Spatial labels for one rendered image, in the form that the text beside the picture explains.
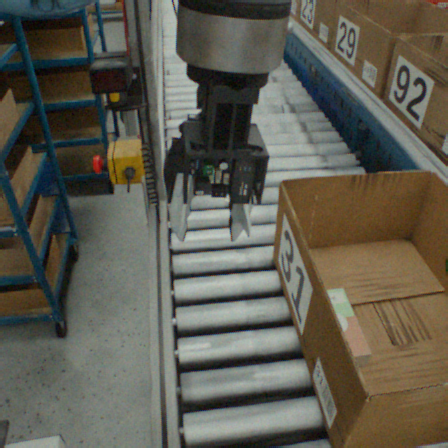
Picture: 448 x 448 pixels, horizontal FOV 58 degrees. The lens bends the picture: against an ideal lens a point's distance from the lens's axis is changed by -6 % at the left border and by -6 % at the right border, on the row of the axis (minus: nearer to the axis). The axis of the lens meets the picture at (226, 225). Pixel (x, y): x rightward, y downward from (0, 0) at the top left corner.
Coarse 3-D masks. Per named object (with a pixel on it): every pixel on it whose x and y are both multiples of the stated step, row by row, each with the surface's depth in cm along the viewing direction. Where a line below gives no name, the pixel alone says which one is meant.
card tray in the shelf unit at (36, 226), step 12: (36, 204) 145; (36, 216) 143; (36, 228) 142; (0, 240) 143; (12, 240) 144; (36, 240) 141; (0, 252) 127; (12, 252) 128; (24, 252) 129; (0, 264) 130; (12, 264) 131; (24, 264) 132
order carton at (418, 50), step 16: (400, 48) 93; (416, 48) 87; (432, 48) 97; (416, 64) 87; (432, 64) 81; (384, 96) 103; (432, 96) 83; (400, 112) 96; (432, 112) 83; (416, 128) 90; (432, 128) 84; (432, 144) 85
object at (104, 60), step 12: (96, 60) 67; (108, 60) 67; (120, 60) 67; (96, 72) 65; (108, 72) 65; (120, 72) 65; (132, 72) 73; (96, 84) 66; (108, 84) 66; (120, 84) 66; (108, 96) 73; (120, 96) 73
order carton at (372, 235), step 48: (288, 192) 71; (336, 192) 73; (384, 192) 75; (432, 192) 74; (336, 240) 80; (384, 240) 82; (432, 240) 75; (336, 288) 73; (384, 288) 73; (432, 288) 72; (336, 336) 48; (384, 336) 66; (432, 336) 65; (336, 384) 49; (384, 384) 58; (432, 384) 58; (336, 432) 51; (384, 432) 47; (432, 432) 49
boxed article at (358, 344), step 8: (336, 296) 67; (344, 296) 67; (336, 304) 66; (344, 304) 66; (336, 312) 65; (344, 312) 65; (352, 312) 65; (344, 320) 64; (352, 320) 64; (344, 328) 62; (352, 328) 62; (360, 328) 62; (352, 336) 61; (360, 336) 61; (352, 344) 60; (360, 344) 60; (360, 352) 59; (368, 352) 59; (360, 360) 60; (368, 360) 60
